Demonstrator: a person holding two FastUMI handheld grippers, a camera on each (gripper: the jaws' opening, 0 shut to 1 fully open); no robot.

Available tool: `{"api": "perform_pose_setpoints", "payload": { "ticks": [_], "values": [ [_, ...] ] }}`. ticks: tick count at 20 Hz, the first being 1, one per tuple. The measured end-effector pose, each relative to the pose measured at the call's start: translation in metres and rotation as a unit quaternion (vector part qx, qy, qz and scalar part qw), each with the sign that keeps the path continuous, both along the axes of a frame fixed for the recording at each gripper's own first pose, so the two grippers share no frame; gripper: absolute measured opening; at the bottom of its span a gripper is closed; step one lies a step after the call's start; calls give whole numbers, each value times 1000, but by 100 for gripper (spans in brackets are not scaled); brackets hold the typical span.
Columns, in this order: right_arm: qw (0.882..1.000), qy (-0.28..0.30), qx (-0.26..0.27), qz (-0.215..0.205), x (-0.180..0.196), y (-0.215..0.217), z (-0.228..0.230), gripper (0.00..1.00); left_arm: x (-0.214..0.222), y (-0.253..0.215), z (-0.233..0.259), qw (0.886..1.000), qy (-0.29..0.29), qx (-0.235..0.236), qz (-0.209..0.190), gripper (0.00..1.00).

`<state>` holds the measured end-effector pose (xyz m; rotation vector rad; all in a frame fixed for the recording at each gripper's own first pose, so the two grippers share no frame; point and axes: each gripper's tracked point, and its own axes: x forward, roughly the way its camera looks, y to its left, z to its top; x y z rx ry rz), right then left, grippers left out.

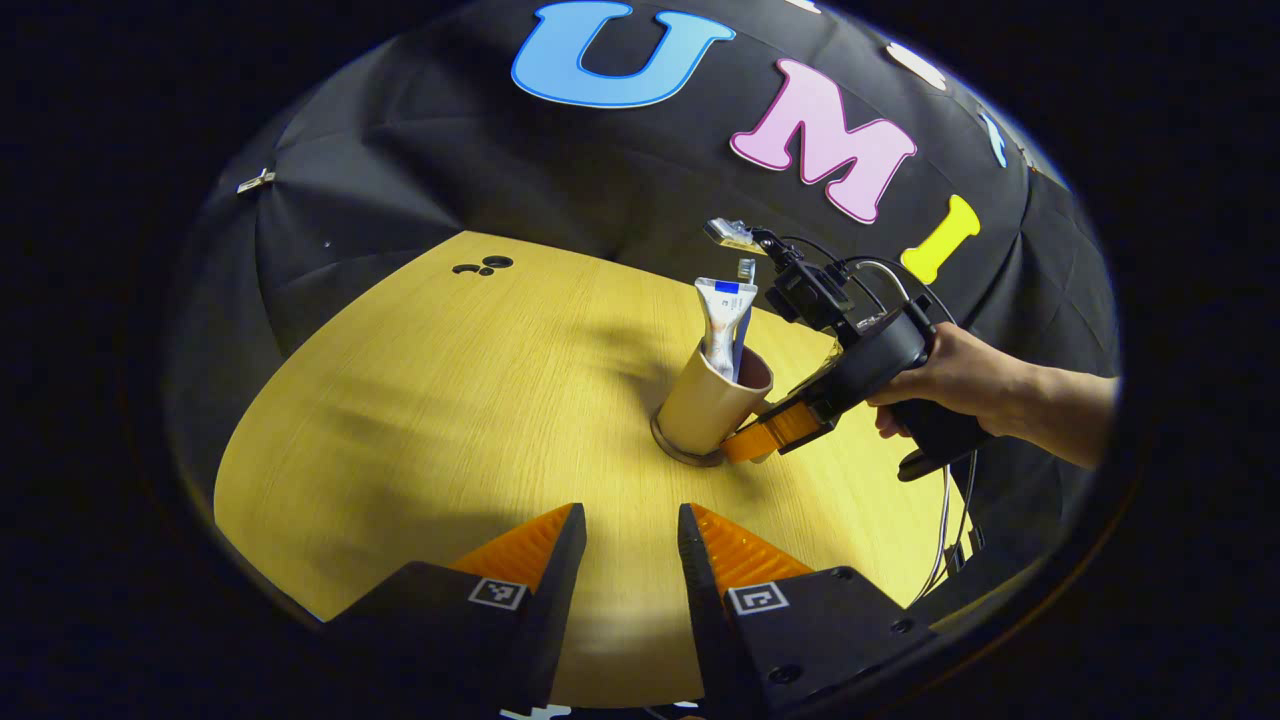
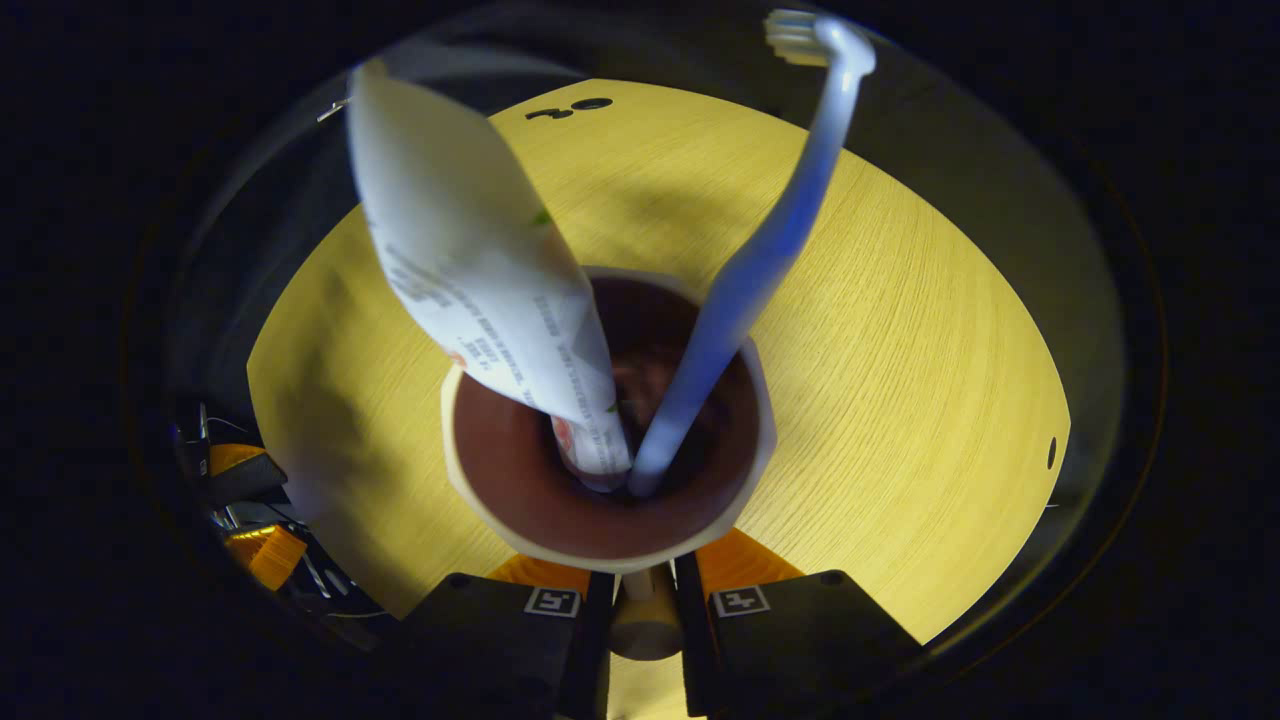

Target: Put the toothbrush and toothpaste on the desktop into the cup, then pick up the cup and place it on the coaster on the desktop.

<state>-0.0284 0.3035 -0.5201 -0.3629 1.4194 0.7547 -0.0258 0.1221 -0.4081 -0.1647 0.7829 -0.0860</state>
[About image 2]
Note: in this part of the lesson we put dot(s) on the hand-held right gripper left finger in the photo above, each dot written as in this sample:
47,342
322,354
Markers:
500,650

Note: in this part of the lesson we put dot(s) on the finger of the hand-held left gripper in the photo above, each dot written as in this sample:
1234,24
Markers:
235,458
270,555

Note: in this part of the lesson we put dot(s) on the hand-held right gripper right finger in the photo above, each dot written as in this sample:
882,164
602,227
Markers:
800,640

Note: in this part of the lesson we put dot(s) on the beige cup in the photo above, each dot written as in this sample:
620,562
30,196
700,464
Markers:
520,490

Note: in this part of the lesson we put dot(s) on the white toothpaste tube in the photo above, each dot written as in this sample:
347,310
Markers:
460,230

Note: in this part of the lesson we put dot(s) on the light blue toothbrush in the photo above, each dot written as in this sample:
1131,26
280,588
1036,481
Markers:
760,270

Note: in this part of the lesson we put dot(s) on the wooden desktop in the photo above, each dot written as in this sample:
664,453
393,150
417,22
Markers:
900,380

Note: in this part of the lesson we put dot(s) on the small silver clip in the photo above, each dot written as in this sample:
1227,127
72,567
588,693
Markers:
333,110

